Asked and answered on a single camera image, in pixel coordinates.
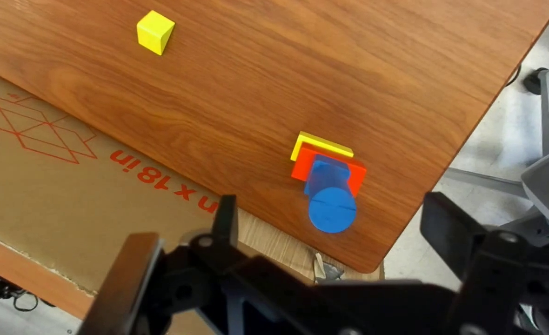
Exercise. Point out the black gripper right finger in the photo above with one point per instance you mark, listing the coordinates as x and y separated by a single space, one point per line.
453 225

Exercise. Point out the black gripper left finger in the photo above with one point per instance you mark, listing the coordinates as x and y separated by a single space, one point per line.
226 224

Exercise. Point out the blue cylinder block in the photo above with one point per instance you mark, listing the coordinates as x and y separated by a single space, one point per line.
332 209

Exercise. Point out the blue cube block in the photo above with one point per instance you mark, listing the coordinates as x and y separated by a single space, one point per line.
347 175

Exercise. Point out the flat tan cardboard piece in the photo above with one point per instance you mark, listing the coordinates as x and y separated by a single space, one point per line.
275 238

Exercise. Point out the yellow rectangular block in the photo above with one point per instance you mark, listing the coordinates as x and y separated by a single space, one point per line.
321 143

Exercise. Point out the large cardboard box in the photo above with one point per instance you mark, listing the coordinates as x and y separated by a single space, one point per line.
70 197

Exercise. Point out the yellow wedge block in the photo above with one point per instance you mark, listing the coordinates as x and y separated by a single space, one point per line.
156 32

